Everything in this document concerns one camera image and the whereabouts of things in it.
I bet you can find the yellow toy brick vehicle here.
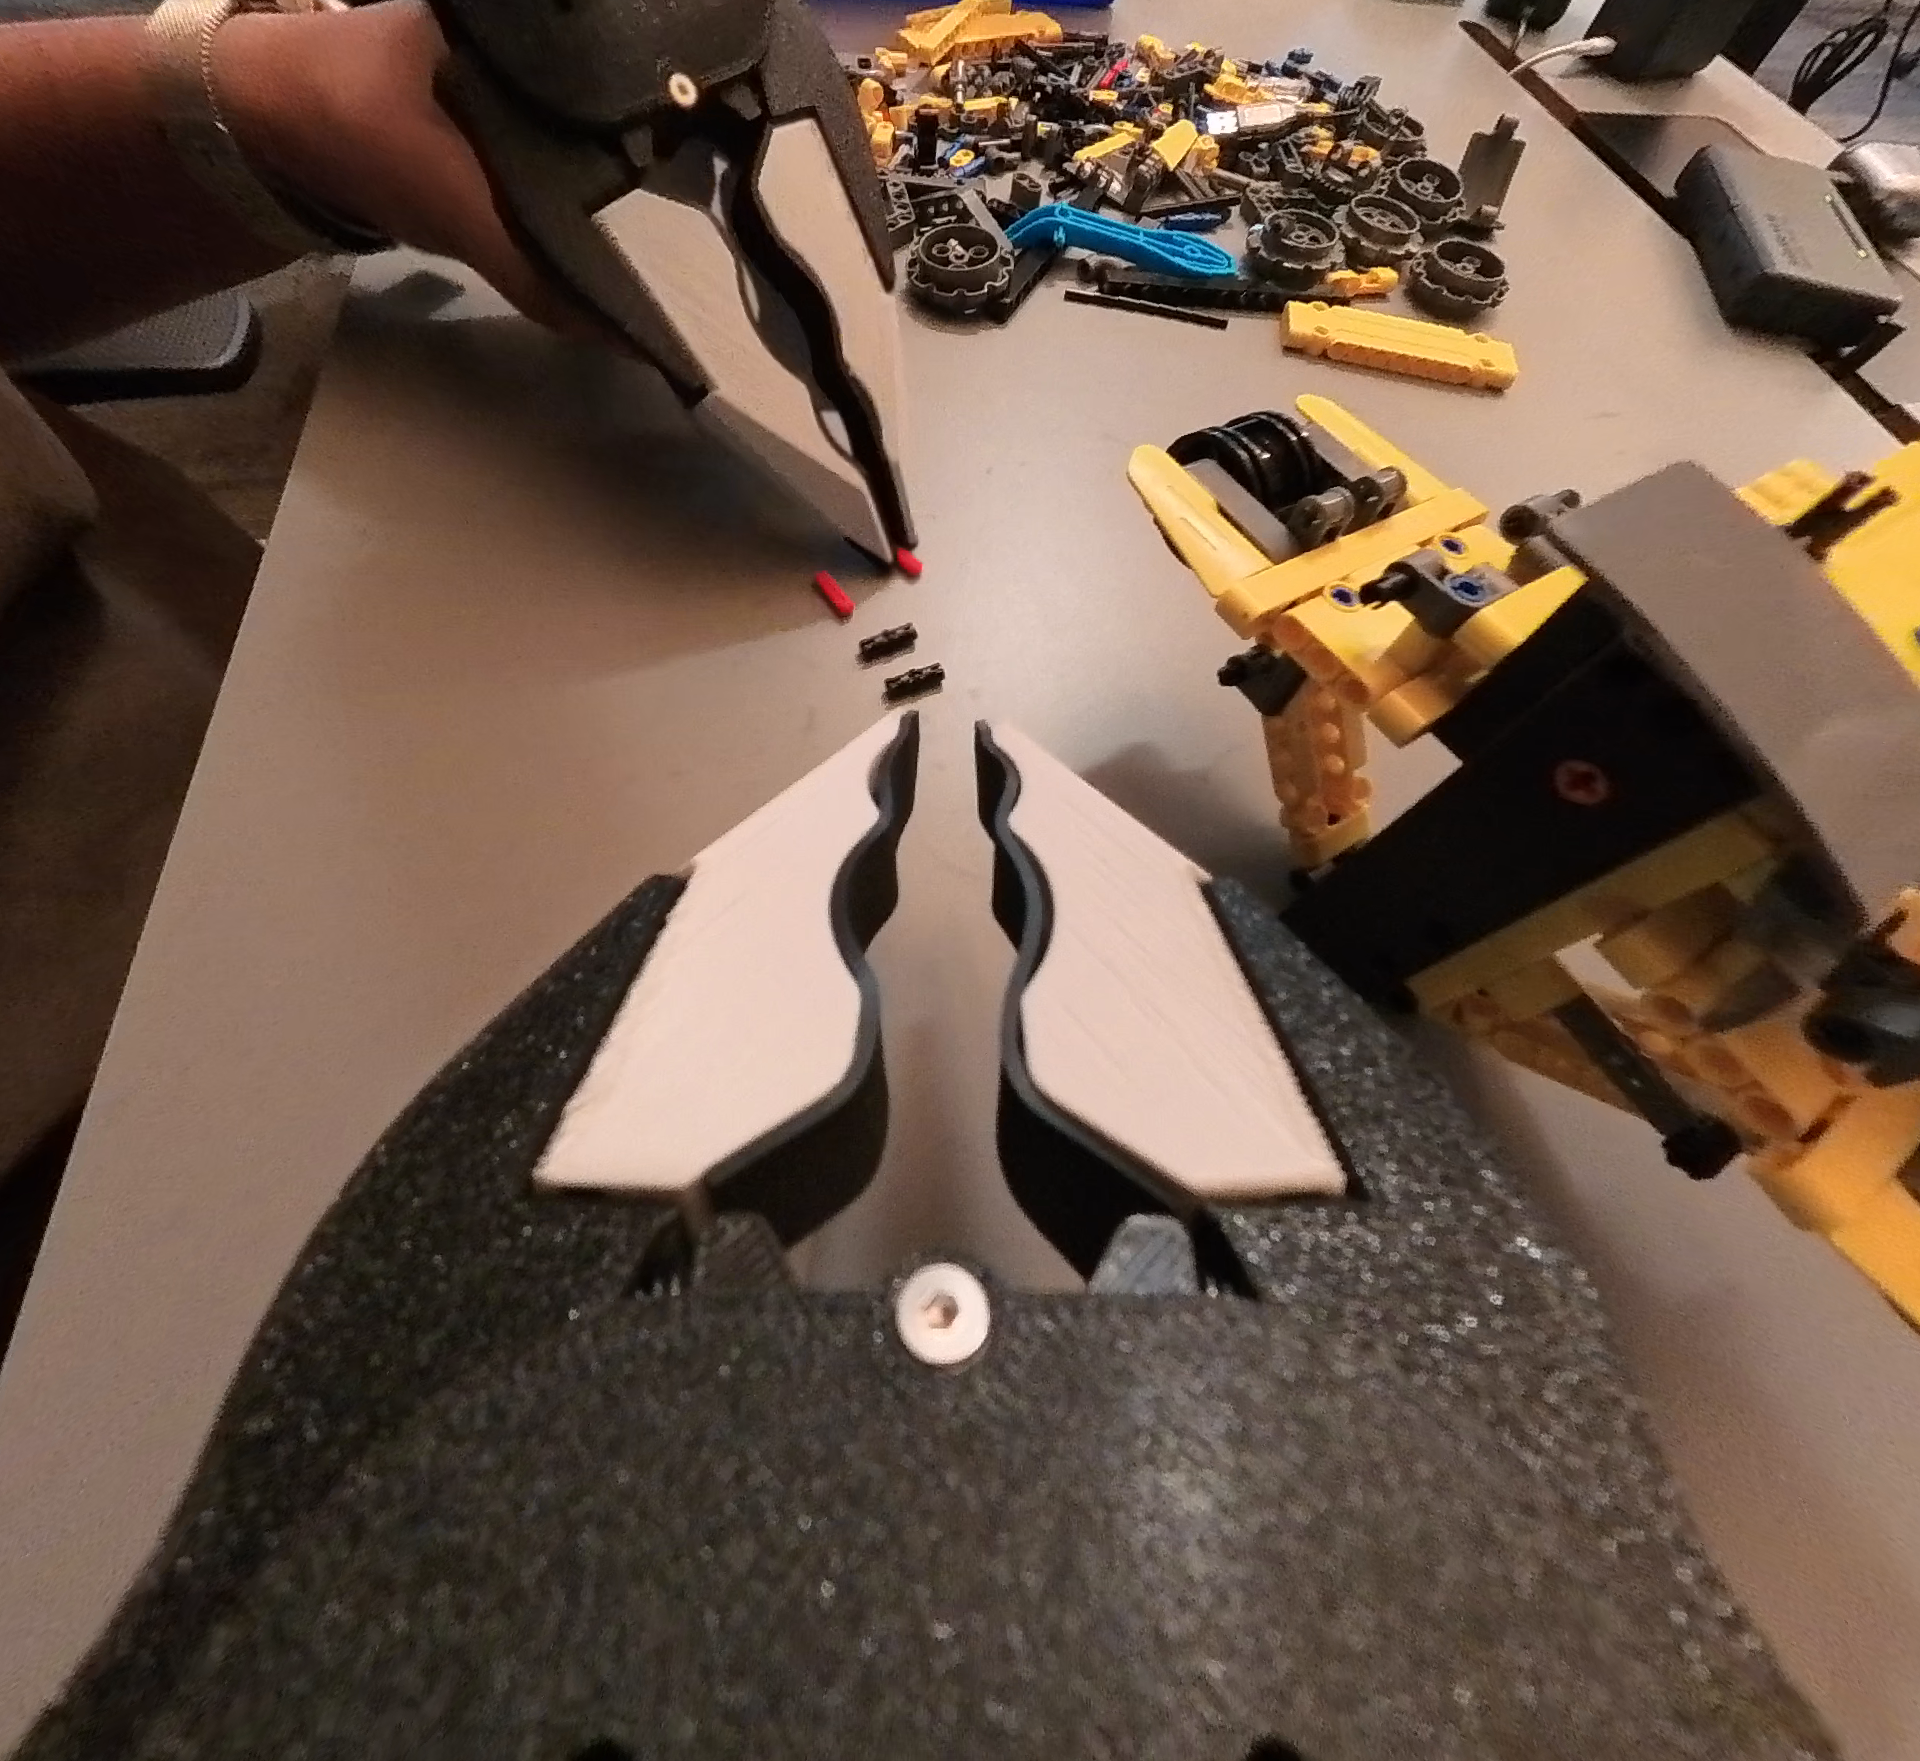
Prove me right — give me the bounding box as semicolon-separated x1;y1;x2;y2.
1124;392;1920;1334

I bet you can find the blue curved brick piece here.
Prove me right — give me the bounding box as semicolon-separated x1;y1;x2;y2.
1002;203;1250;280

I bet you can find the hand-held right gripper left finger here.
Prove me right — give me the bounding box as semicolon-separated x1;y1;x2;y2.
532;710;923;1261

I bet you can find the black power bank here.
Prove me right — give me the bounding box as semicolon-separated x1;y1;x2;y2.
1668;144;1907;348

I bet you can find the dark grey upright brick panel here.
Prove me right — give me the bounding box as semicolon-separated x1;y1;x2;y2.
1458;113;1532;235

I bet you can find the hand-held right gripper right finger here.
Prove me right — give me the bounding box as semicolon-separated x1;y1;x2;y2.
972;721;1350;1294

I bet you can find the grey mesh office chair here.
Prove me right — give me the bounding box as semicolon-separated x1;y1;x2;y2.
6;290;260;409

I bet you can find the long yellow brick panel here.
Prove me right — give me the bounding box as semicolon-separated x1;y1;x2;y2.
1277;297;1521;392

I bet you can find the person's left hand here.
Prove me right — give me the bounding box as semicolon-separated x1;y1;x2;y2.
224;0;618;348

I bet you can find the beige strap wristwatch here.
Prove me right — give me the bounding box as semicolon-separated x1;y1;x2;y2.
141;0;396;259

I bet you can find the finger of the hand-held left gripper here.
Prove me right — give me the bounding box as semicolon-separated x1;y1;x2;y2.
588;148;912;559
742;107;920;550

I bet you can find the pile of toy brick pieces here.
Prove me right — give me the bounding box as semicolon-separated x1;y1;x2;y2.
846;0;1532;329

